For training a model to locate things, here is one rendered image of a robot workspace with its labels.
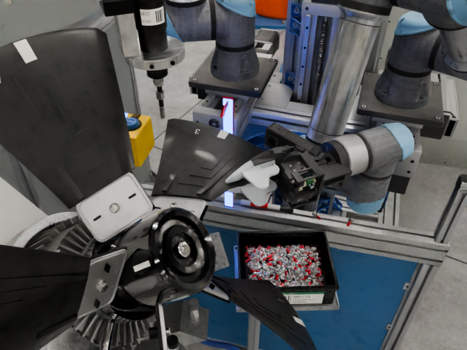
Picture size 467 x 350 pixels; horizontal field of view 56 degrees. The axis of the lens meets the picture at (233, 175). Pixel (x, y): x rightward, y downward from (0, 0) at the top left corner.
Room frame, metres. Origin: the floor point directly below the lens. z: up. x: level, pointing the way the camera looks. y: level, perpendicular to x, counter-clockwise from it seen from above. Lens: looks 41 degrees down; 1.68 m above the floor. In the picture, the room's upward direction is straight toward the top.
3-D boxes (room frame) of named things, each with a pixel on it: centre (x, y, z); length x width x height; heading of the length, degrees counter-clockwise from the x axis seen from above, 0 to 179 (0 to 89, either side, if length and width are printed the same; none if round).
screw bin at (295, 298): (0.63, -0.12, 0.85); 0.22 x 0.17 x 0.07; 91
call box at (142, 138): (0.90, 0.30, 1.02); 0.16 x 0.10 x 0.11; 77
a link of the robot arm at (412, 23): (1.08, -0.48, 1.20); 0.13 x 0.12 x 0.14; 48
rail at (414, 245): (0.81, -0.09, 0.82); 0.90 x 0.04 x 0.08; 77
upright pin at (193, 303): (0.44, 0.07, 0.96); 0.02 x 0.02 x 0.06
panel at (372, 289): (0.81, -0.09, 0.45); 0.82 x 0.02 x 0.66; 77
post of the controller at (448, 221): (0.71, -0.51, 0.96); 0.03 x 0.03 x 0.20; 77
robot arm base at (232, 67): (1.24, 0.00, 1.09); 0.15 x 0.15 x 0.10
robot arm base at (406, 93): (1.09, -0.48, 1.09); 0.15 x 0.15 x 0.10
